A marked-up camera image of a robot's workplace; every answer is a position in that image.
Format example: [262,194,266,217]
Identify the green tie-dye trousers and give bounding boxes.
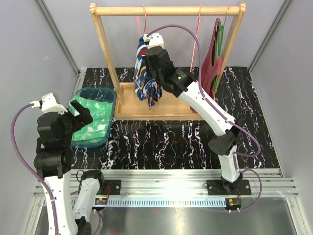
[72,94,114,144]

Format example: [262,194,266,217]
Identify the blue patterned trousers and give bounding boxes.
[133,36,163,110]

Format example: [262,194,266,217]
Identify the pink wire hanger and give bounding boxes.
[189,5,202,72]
[136,5,147,36]

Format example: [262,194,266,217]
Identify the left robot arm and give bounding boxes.
[34,100,106,235]

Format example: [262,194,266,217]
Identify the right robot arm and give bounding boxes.
[143,46,251,196]

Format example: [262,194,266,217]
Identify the green hanger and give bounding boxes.
[213,18,224,92]

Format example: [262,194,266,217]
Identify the blue transparent plastic bin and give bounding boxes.
[71,87,117,148]

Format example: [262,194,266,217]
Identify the wooden clothes rack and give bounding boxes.
[90,2,246,120]

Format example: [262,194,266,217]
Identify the maroon tank top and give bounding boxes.
[201,19,223,100]

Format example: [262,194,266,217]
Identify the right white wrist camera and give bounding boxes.
[143,33,164,49]

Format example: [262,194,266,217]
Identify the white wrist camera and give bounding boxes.
[143,33,164,49]
[30,93,68,115]

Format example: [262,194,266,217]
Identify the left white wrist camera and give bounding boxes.
[30,93,68,115]

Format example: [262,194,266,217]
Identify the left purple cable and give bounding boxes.
[10,102,59,235]

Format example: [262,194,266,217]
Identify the purple cable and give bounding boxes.
[146,24,262,204]
[10,102,59,235]

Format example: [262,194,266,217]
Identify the aluminium mounting rail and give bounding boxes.
[33,168,299,208]

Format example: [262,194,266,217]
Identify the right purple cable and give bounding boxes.
[146,24,262,204]

